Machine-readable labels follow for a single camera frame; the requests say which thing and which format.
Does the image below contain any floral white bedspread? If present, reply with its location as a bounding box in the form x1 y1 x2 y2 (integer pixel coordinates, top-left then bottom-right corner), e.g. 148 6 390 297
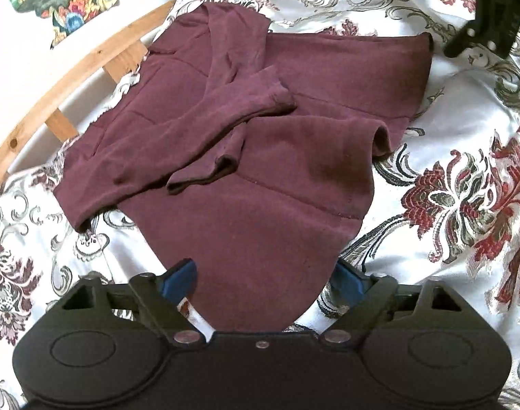
0 0 520 409

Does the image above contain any maroon sweater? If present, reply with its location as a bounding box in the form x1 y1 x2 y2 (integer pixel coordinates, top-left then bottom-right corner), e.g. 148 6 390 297
55 3 433 332

